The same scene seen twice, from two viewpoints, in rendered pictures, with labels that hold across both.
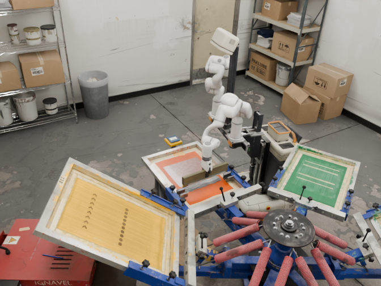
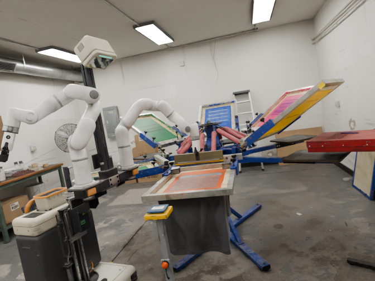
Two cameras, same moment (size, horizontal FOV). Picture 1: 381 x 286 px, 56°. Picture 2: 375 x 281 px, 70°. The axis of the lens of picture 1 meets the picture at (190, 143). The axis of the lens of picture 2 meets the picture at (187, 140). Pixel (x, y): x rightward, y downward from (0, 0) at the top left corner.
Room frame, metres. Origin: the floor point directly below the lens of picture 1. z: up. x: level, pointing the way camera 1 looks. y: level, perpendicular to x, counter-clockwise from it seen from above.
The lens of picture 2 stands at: (3.80, 1.37, 1.47)
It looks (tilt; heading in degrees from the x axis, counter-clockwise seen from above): 6 degrees down; 225
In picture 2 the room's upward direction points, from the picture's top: 9 degrees counter-clockwise
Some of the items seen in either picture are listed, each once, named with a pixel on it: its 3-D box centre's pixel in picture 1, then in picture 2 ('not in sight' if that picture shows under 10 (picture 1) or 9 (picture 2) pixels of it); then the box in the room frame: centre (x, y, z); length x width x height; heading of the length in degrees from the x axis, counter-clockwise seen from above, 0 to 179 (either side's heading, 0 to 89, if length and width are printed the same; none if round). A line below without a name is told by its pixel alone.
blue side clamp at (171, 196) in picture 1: (177, 201); (234, 166); (2.03, 0.08, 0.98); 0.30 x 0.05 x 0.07; 32
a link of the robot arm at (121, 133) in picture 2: (238, 114); (122, 136); (2.72, -0.41, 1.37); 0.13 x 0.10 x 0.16; 62
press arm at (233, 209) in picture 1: (233, 211); not in sight; (1.91, -0.33, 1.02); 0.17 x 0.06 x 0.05; 32
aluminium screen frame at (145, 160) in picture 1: (192, 173); (196, 178); (2.38, -0.03, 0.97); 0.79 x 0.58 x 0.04; 32
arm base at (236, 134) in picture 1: (237, 129); (124, 156); (2.73, -0.41, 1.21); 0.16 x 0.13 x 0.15; 111
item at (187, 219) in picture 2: not in sight; (193, 224); (2.63, 0.13, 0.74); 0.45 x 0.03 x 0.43; 122
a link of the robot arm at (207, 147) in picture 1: (210, 147); (188, 130); (2.26, -0.15, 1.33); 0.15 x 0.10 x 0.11; 151
